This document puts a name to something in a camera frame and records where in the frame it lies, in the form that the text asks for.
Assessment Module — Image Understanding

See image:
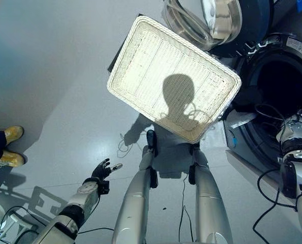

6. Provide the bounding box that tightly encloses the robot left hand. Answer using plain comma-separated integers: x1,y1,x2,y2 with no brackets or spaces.
91,158,123,180

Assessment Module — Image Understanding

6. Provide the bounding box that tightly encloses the dark washing machine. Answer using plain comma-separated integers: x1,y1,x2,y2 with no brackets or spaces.
223,32,302,204

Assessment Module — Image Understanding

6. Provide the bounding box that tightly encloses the washing machine glass door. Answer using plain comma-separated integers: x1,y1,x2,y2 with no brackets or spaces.
163,0,274,58

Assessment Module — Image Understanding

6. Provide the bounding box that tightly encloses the robot left leg silver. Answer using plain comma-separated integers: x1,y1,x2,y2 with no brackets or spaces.
112,144,158,244

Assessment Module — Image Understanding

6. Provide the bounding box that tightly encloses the robot leg silver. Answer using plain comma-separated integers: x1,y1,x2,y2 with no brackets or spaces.
188,143,234,244
112,144,158,244

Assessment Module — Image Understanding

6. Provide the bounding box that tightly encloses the robot left foot dark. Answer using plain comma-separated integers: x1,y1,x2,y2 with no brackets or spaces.
146,129,158,156

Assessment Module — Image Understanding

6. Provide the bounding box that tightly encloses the yellow shoe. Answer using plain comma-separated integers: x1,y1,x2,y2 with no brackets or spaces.
0,149,27,168
4,126,25,146

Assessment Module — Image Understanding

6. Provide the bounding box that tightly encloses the robot right leg silver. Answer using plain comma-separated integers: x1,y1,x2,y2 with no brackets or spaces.
188,143,234,244

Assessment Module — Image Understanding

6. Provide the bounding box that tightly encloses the white woven basket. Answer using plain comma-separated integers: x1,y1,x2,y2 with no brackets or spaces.
106,15,242,144

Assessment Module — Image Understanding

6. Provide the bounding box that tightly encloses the dark garment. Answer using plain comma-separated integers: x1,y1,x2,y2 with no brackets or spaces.
231,83,266,113

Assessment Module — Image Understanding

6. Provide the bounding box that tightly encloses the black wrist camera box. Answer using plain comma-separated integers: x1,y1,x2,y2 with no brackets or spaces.
99,180,110,196

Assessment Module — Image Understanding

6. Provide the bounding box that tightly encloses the white floor cable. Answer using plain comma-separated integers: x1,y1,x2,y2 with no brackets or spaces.
117,132,144,159

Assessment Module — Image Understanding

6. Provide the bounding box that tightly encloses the thin black floor cable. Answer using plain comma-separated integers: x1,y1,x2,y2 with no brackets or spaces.
178,172,195,242

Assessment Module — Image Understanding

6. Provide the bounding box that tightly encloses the black cable by container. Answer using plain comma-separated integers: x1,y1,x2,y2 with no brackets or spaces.
0,205,115,244

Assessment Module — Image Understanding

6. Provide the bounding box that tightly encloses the thick black floor cable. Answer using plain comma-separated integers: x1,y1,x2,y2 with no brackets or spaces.
252,168,299,238

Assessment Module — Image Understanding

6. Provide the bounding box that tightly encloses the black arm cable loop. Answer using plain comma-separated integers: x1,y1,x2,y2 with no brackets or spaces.
254,103,295,143

